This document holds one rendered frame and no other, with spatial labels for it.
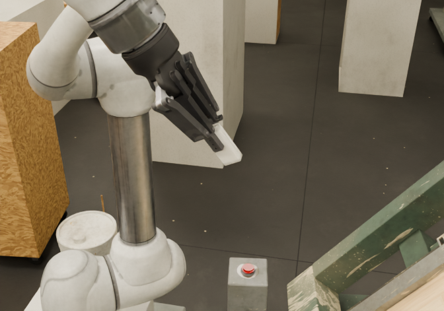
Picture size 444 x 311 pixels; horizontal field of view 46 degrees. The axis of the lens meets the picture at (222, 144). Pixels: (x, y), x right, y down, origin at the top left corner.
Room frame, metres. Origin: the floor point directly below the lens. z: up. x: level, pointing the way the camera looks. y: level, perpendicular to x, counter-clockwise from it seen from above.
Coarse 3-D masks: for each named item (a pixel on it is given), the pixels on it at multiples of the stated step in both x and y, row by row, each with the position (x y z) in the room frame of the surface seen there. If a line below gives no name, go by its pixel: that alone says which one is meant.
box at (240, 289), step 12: (240, 264) 1.22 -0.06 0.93; (264, 264) 1.22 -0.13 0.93; (228, 276) 1.17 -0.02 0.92; (264, 276) 1.17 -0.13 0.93; (228, 288) 1.13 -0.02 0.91; (240, 288) 1.13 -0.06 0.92; (252, 288) 1.13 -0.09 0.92; (264, 288) 1.13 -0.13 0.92; (228, 300) 1.13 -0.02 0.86; (240, 300) 1.13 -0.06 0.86; (252, 300) 1.13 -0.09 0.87; (264, 300) 1.13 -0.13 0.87
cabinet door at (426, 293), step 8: (432, 280) 0.92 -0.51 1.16; (440, 280) 0.91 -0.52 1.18; (424, 288) 0.91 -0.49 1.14; (432, 288) 0.90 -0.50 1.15; (440, 288) 0.89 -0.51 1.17; (408, 296) 0.92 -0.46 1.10; (416, 296) 0.91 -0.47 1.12; (424, 296) 0.89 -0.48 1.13; (432, 296) 0.88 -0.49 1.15; (440, 296) 0.87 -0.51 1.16; (400, 304) 0.92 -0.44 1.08; (408, 304) 0.90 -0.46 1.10; (416, 304) 0.89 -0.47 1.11; (424, 304) 0.87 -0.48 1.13; (432, 304) 0.86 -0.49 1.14; (440, 304) 0.85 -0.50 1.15
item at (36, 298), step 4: (36, 296) 1.14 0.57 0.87; (32, 300) 1.13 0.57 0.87; (36, 300) 1.13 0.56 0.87; (40, 300) 1.13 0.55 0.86; (152, 300) 1.16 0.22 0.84; (28, 304) 1.11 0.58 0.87; (32, 304) 1.11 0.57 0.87; (36, 304) 1.11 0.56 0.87; (40, 304) 1.11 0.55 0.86; (140, 304) 1.12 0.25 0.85; (144, 304) 1.12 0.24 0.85; (148, 304) 1.12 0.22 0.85; (152, 304) 1.15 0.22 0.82; (28, 308) 1.10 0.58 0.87; (32, 308) 1.10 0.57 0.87; (36, 308) 1.10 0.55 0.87; (40, 308) 1.10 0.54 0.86; (124, 308) 1.11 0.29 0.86; (128, 308) 1.11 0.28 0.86; (132, 308) 1.11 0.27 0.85; (136, 308) 1.11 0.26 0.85; (140, 308) 1.11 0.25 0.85; (144, 308) 1.11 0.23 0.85; (148, 308) 1.12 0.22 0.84; (152, 308) 1.15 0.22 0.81
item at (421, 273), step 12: (432, 252) 0.97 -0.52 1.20; (420, 264) 0.96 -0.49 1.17; (432, 264) 0.94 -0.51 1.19; (408, 276) 0.96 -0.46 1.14; (420, 276) 0.93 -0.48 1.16; (432, 276) 0.92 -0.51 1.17; (384, 288) 0.97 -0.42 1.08; (396, 288) 0.95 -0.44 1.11; (408, 288) 0.93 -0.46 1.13; (372, 300) 0.96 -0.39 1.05; (384, 300) 0.94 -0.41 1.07; (396, 300) 0.93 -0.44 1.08
